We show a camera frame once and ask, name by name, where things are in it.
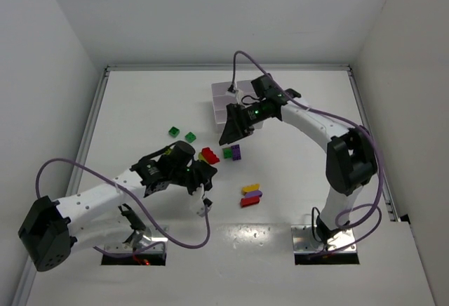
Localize dark green lego brick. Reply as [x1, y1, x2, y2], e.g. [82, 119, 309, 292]
[168, 126, 180, 138]
[185, 132, 196, 143]

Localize long red lego brick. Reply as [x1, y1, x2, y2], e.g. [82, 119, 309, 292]
[240, 197, 260, 208]

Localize yellow lego brick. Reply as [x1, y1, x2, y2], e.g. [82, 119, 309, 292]
[241, 183, 260, 195]

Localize lavender curved lego brick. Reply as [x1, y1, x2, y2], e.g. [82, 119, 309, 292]
[244, 190, 262, 199]

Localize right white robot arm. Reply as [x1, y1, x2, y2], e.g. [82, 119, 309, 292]
[219, 75, 377, 243]

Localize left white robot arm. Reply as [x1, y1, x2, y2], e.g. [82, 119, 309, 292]
[18, 141, 217, 272]

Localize purple lego plate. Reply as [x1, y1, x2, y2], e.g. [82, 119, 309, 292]
[231, 144, 241, 161]

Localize right white compartment tray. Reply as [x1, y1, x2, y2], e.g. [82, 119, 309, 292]
[236, 80, 260, 120]

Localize white compartment tray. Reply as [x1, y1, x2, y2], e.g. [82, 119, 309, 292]
[211, 81, 235, 131]
[236, 80, 260, 120]

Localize left white compartment tray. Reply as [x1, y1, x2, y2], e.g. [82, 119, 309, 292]
[211, 81, 235, 131]

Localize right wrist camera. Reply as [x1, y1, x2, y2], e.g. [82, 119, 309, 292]
[226, 84, 244, 103]

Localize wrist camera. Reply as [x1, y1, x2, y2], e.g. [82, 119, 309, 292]
[226, 84, 244, 103]
[189, 185, 213, 218]

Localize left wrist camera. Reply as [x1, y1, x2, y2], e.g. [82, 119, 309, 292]
[189, 185, 213, 218]

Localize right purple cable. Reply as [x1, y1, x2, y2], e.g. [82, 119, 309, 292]
[229, 51, 383, 256]

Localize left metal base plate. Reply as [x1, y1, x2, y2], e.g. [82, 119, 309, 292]
[102, 227, 168, 255]

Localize metal base plate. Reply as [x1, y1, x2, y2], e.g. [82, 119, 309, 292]
[291, 224, 358, 255]
[102, 227, 168, 255]

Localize red wires under table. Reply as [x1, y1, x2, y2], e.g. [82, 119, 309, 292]
[131, 249, 152, 267]

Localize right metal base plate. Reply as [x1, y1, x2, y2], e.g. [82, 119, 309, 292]
[291, 224, 358, 255]

